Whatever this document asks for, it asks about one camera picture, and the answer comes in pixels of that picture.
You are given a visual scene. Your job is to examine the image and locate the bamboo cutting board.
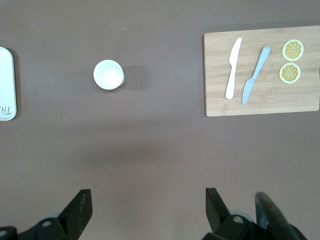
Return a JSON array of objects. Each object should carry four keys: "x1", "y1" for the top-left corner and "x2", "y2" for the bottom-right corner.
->
[{"x1": 203, "y1": 25, "x2": 320, "y2": 118}]

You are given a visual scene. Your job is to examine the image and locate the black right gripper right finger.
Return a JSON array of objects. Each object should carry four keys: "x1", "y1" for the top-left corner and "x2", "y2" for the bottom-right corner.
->
[{"x1": 203, "y1": 187, "x2": 258, "y2": 240}]

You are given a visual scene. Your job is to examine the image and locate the white plastic cup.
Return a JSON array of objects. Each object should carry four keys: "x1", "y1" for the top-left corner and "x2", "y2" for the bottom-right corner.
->
[{"x1": 93, "y1": 59, "x2": 125, "y2": 91}]

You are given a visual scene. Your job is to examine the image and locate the grey plastic knife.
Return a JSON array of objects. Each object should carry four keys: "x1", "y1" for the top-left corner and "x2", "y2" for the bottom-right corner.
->
[{"x1": 241, "y1": 45, "x2": 271, "y2": 106}]

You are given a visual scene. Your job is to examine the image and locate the white plastic knife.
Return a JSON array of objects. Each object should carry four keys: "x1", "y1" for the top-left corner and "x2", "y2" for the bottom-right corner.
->
[{"x1": 224, "y1": 37, "x2": 243, "y2": 100}]

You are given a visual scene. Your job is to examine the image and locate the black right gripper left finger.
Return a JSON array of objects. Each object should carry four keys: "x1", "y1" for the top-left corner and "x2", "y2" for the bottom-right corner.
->
[{"x1": 0, "y1": 188, "x2": 93, "y2": 240}]

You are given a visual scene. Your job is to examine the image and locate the cream tray with bear print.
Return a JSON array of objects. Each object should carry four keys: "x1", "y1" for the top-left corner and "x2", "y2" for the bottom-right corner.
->
[{"x1": 0, "y1": 46, "x2": 18, "y2": 122}]

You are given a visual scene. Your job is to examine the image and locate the yellow lemon slice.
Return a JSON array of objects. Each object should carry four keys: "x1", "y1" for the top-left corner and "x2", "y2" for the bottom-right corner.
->
[
  {"x1": 282, "y1": 39, "x2": 305, "y2": 62},
  {"x1": 278, "y1": 62, "x2": 302, "y2": 85}
]

